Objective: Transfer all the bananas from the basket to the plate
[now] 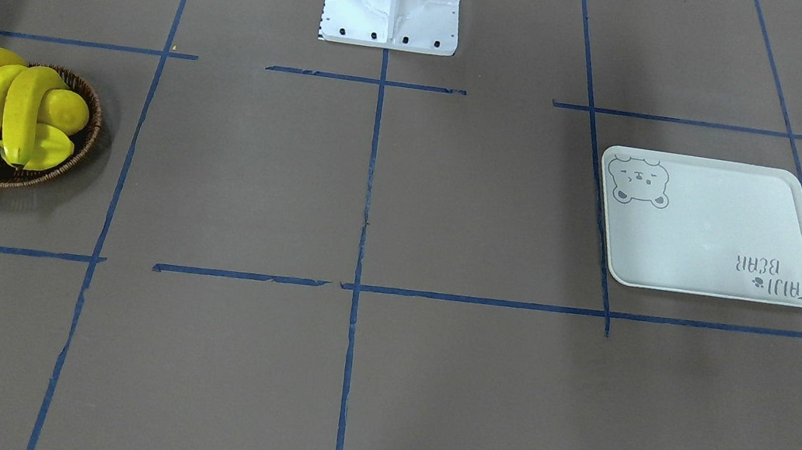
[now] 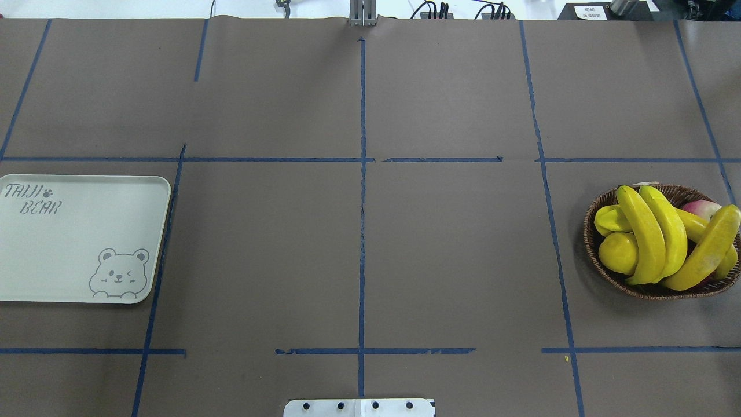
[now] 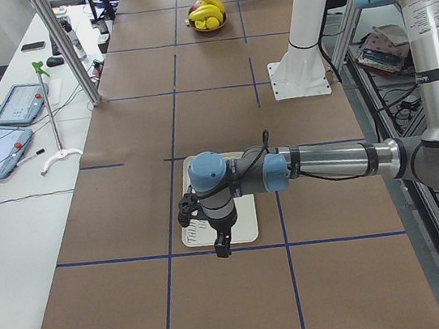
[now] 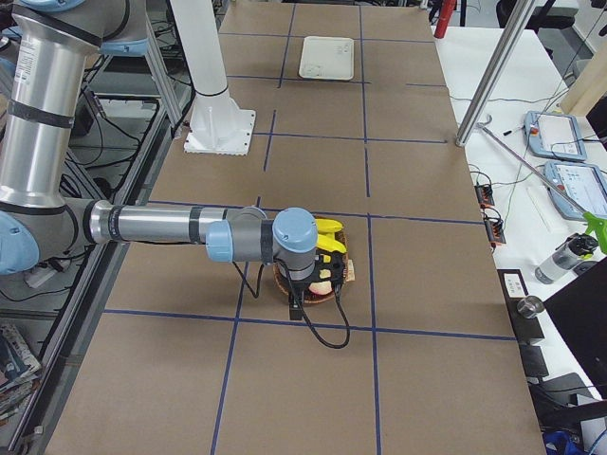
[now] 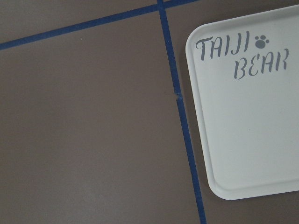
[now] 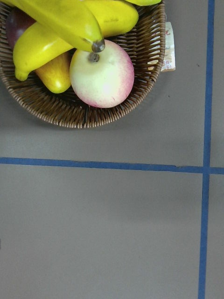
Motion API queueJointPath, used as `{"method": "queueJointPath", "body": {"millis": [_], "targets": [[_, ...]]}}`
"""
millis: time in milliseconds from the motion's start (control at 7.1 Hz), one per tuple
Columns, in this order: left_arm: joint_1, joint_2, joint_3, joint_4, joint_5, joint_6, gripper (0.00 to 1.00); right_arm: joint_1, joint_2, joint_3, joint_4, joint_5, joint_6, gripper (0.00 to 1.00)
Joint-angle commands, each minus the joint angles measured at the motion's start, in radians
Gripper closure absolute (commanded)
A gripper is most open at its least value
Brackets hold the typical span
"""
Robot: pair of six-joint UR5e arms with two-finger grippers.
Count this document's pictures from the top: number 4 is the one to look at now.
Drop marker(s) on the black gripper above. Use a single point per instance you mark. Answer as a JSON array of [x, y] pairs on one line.
[[294, 289]]

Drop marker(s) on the yellow banana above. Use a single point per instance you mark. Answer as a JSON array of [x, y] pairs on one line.
[[326, 226], [328, 242]]

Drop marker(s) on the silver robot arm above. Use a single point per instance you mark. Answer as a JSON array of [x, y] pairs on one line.
[[38, 223]]

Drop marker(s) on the white basket label tag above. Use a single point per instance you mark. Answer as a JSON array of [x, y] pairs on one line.
[[351, 274]]

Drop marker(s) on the brown wicker fruit basket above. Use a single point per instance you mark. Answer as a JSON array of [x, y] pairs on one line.
[[332, 267]]

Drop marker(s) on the white bear plate tray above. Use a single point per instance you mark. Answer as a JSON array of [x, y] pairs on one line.
[[327, 58]]

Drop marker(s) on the red yellow apple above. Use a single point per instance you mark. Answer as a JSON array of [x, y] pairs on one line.
[[320, 288]]

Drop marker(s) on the small metal cup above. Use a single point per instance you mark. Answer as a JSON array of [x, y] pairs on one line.
[[529, 307]]

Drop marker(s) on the clear water bottle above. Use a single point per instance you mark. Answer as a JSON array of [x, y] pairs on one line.
[[574, 250]]

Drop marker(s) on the far blue teach pendant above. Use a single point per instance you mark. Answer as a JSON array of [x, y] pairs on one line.
[[554, 136]]

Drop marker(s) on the blue teach pendant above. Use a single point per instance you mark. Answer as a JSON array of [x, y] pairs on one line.
[[554, 136], [584, 183]]

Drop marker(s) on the near blue teach pendant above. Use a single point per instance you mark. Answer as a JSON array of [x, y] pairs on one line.
[[584, 183]]

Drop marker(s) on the red cylinder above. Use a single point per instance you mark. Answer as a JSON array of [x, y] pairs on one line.
[[445, 13]]

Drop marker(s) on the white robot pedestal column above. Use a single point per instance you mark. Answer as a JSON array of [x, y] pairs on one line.
[[217, 124]]

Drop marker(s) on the aluminium frame post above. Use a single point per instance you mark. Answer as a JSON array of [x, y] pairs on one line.
[[497, 62]]

